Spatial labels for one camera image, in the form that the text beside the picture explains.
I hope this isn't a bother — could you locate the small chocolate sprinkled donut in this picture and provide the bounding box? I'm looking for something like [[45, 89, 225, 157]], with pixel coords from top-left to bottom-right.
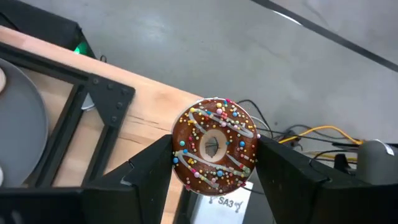
[[171, 96, 261, 197]]

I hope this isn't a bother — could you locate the grey plate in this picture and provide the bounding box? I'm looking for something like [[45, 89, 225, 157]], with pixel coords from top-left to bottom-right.
[[0, 57, 50, 188]]

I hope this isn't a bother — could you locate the black box with green light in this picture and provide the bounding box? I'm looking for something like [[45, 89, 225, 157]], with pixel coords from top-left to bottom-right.
[[0, 0, 96, 60]]

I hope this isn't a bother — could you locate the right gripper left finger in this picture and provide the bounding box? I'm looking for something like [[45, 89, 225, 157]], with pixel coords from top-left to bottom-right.
[[83, 134, 174, 224]]

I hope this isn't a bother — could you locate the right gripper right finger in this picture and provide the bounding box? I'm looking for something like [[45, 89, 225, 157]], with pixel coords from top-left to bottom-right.
[[256, 135, 330, 224]]

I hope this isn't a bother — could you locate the yellow cable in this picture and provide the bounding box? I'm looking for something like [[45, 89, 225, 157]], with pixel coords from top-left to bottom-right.
[[278, 124, 364, 146]]

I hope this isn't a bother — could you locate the grey rounded object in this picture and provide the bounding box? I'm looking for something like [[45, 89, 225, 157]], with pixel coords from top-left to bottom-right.
[[356, 139, 398, 186]]

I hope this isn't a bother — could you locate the white paper label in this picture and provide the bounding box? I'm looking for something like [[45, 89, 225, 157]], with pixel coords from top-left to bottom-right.
[[189, 181, 254, 224]]

